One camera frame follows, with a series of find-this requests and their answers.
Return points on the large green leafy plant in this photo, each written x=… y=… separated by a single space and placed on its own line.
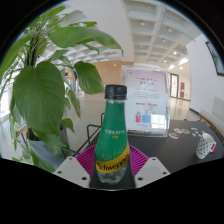
x=38 y=93

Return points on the framed landscape picture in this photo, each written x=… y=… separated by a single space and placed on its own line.
x=218 y=61

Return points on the recessed ceiling lights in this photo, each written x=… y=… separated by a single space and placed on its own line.
x=142 y=23

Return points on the white dotted mug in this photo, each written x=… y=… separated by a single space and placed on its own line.
x=205 y=146

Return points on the green drink bottle black cap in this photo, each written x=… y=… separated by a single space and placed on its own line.
x=112 y=133

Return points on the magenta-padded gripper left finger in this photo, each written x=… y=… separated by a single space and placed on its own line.
x=71 y=171

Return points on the small round colourful sticker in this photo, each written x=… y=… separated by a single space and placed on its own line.
x=173 y=135
x=178 y=130
x=185 y=131

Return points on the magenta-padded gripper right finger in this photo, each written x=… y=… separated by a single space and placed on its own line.
x=151 y=170

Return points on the grey plant pot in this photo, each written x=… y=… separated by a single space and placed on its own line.
x=41 y=151

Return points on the clear acrylic sign stand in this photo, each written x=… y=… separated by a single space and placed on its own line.
x=146 y=100

